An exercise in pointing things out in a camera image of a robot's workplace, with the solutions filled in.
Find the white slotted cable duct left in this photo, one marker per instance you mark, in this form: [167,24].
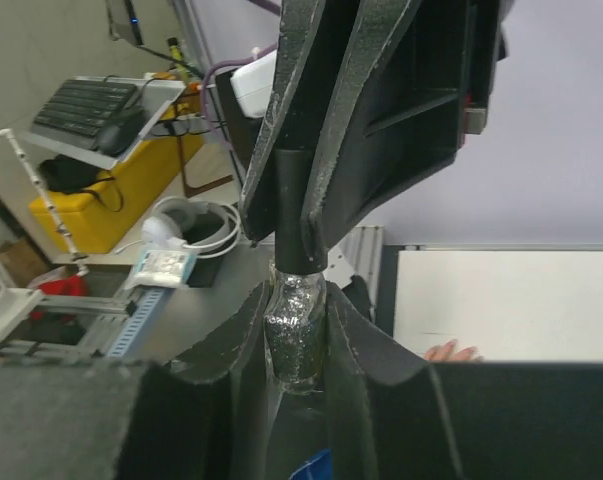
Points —
[132,334]

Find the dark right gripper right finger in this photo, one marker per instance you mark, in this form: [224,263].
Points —
[387,417]

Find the black nail polish brush cap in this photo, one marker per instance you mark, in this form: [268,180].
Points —
[293,169]

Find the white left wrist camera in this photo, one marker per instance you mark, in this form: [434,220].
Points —
[253,83]

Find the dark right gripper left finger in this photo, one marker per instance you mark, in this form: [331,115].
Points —
[209,420]

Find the black keyboard on tray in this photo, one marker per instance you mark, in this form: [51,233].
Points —
[95,115]

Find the yellow storage box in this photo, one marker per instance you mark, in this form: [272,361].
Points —
[99,206]

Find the white headphones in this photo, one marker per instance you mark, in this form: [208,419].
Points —
[173,220]

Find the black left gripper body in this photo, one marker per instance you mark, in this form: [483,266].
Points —
[414,119]

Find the nail polish bottle glass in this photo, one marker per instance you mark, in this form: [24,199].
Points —
[295,330]

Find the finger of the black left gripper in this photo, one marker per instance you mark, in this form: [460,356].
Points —
[299,27]
[377,27]

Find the person's bare hand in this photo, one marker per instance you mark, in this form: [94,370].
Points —
[451,352]

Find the packet of wipes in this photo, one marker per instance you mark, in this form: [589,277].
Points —
[162,268]

